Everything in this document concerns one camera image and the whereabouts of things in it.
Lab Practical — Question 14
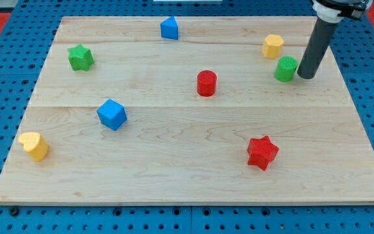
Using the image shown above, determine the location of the red cylinder block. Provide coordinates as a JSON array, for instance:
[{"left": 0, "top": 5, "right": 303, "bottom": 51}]
[{"left": 197, "top": 70, "right": 217, "bottom": 97}]

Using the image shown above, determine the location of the light wooden board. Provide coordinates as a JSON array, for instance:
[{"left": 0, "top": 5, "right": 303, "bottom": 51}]
[{"left": 0, "top": 16, "right": 374, "bottom": 206}]

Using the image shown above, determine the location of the blue cube block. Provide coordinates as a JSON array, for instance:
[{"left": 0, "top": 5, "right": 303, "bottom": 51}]
[{"left": 97, "top": 99, "right": 127, "bottom": 131}]

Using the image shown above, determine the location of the red star block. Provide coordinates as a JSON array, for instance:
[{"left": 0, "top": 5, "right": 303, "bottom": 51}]
[{"left": 247, "top": 136, "right": 279, "bottom": 171}]

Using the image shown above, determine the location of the blue triangle block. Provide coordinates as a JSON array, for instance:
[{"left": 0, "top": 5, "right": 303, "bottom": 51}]
[{"left": 160, "top": 16, "right": 179, "bottom": 40}]

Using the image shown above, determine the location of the green cylinder block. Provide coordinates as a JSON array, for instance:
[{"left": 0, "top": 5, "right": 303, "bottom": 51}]
[{"left": 274, "top": 56, "right": 298, "bottom": 83}]

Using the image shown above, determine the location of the yellow hexagon block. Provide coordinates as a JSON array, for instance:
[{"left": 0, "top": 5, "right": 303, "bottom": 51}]
[{"left": 262, "top": 34, "right": 284, "bottom": 59}]

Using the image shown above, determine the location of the green star block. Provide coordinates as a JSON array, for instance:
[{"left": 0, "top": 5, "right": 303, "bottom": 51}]
[{"left": 68, "top": 44, "right": 94, "bottom": 72}]

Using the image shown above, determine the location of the yellow heart block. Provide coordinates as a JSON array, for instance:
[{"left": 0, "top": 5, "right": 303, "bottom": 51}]
[{"left": 18, "top": 131, "right": 49, "bottom": 162}]

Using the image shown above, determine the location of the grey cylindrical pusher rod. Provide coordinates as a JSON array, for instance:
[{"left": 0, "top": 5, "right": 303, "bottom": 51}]
[{"left": 297, "top": 18, "right": 338, "bottom": 79}]

